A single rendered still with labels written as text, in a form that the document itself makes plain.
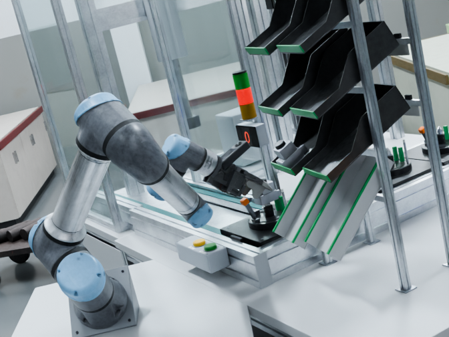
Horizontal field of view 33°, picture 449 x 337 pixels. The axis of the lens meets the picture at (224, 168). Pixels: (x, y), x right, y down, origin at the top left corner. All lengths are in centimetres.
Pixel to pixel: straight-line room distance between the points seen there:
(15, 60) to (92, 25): 594
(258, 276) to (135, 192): 123
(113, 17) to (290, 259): 144
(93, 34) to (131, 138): 145
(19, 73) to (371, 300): 747
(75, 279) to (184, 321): 32
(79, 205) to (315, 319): 66
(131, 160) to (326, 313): 63
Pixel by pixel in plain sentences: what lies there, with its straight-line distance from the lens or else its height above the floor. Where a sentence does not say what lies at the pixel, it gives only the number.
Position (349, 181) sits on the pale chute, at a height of 113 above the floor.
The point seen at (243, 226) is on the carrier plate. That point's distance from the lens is 239.
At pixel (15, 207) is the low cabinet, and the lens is 701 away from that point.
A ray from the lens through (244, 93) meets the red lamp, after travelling 248.
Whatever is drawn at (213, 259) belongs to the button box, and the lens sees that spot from 227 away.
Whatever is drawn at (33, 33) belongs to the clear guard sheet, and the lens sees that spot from 330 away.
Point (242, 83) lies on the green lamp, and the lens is 247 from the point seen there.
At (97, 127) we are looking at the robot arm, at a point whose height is 145.
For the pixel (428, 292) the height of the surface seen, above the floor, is 86.
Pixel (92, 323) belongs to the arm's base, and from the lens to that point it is 217.
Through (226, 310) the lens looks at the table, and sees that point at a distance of 212.
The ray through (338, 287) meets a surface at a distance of 211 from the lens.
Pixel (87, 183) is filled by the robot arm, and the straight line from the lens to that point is 195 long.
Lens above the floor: 173
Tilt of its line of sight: 14 degrees down
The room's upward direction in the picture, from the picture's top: 13 degrees counter-clockwise
